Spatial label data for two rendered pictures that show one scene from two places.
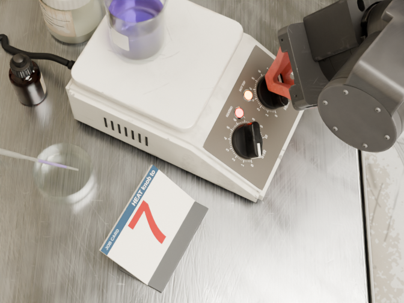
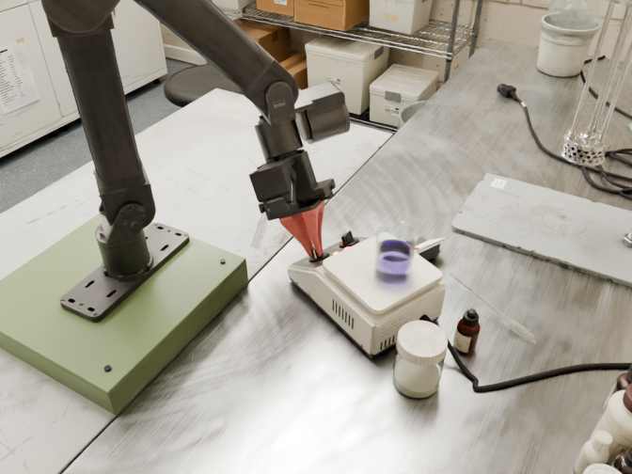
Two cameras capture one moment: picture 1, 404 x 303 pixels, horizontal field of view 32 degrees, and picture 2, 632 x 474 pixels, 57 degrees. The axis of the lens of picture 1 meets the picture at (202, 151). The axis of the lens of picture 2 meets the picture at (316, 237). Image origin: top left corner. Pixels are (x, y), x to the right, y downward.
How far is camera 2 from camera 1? 0.90 m
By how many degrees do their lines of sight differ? 71
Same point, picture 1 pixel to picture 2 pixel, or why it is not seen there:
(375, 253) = not seen: hidden behind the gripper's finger
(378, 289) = not seen: hidden behind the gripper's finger
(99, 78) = (425, 266)
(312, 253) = (337, 226)
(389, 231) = not seen: hidden behind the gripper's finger
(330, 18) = (308, 167)
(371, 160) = (276, 244)
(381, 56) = (330, 90)
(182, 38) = (363, 268)
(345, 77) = (341, 107)
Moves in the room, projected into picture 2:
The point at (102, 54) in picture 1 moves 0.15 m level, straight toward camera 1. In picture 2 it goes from (418, 276) to (434, 213)
